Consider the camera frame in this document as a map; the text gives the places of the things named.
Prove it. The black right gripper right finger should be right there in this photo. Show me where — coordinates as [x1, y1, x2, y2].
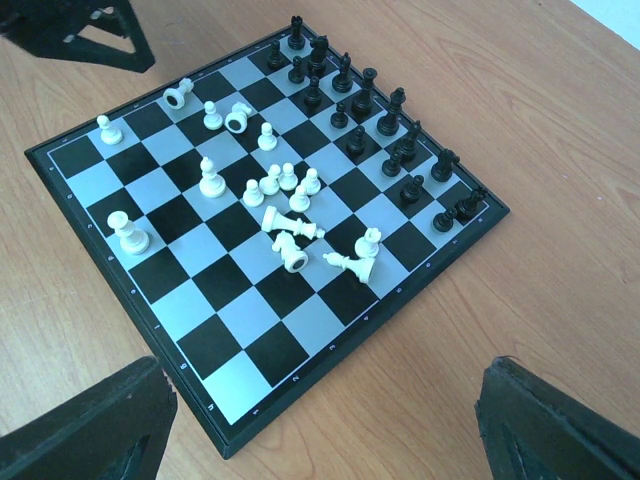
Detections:
[475, 356, 639, 479]

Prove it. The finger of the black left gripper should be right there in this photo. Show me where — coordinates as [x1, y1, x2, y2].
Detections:
[1, 0, 155, 73]

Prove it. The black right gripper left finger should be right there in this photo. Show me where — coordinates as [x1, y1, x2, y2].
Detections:
[1, 356, 178, 479]

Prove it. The white queen chess piece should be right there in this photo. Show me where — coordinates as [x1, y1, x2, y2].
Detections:
[107, 211, 150, 255]

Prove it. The black silver chess board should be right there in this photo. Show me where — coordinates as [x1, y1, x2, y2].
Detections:
[26, 23, 508, 458]

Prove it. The white pawn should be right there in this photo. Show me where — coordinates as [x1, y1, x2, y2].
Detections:
[203, 101, 224, 131]
[96, 115, 123, 145]

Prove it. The white knight chess piece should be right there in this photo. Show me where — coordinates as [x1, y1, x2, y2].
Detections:
[224, 101, 252, 134]

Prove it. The white bishop chess piece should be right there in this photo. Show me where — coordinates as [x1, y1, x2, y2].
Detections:
[199, 157, 226, 198]

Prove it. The white fallen chess piece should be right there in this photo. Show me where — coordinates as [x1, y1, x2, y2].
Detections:
[163, 78, 194, 110]

